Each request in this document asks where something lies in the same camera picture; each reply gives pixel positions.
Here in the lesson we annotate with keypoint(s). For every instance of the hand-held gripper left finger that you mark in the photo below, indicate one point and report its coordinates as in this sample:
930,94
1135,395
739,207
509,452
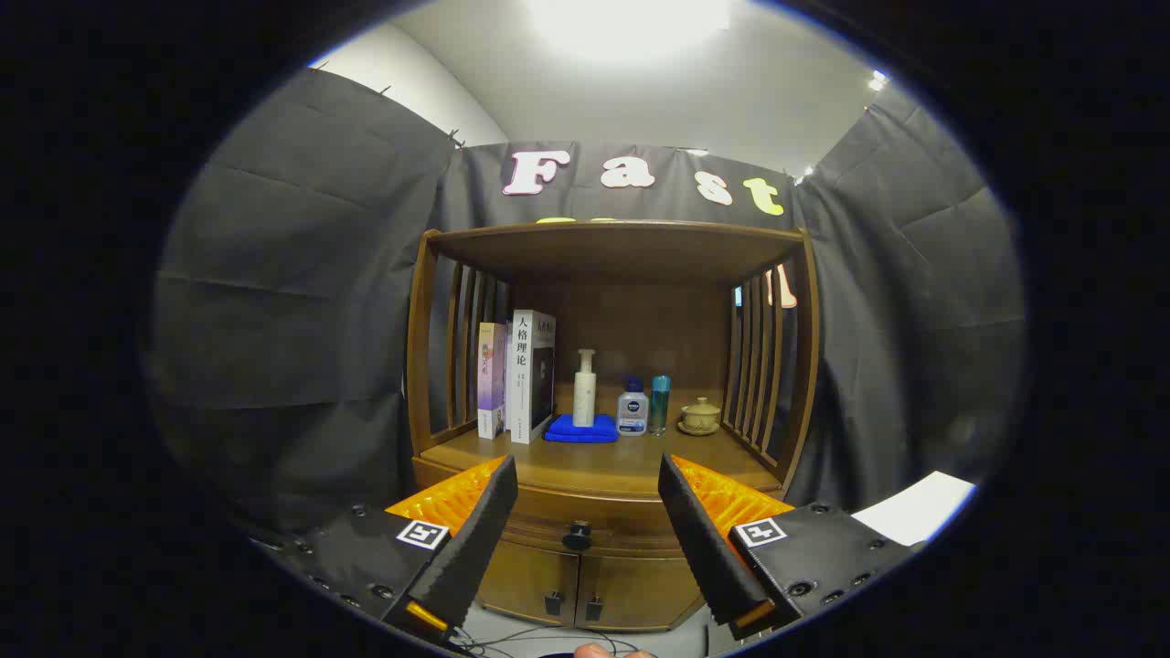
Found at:
475,539

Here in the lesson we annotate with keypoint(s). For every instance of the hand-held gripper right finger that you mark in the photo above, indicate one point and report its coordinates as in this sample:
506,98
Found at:
704,539

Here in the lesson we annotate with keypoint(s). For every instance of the black drawer knob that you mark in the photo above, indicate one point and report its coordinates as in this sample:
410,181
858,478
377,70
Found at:
578,535

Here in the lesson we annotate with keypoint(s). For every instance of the brown wooden drawer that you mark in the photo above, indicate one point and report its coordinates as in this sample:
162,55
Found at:
594,507

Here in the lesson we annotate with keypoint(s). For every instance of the wooden cabinet door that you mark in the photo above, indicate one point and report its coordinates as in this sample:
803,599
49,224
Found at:
526,580
640,589

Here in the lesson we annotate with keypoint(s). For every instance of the brown wooden countertop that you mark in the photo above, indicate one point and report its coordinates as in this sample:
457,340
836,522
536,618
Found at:
594,461

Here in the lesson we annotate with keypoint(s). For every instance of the brown wooden cabinet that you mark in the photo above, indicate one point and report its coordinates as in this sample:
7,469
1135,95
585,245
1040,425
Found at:
622,251

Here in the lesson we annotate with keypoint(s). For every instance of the beige lidded teacup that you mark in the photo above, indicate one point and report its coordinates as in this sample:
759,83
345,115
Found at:
701,417

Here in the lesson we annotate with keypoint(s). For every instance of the folded blue cloth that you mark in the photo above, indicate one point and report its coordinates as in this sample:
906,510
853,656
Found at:
567,429

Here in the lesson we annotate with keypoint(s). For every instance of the slim teal bottle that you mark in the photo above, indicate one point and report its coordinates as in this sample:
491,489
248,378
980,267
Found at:
659,402

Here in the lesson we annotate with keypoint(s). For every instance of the white lotion bottle blue cap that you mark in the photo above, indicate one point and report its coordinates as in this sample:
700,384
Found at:
632,411

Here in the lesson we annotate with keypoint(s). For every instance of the purple book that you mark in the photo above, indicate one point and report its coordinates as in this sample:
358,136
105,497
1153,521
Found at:
491,384

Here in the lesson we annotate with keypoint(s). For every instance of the thick white book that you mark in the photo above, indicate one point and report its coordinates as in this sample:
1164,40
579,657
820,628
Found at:
521,384

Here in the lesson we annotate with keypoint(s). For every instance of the white pump bottle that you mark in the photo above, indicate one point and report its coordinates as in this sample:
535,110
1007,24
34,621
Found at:
585,397

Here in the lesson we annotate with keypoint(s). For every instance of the white flat board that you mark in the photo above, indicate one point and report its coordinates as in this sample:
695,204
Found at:
919,507

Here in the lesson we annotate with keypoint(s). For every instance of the black backdrop cloth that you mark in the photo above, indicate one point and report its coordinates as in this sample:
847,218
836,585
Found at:
302,302

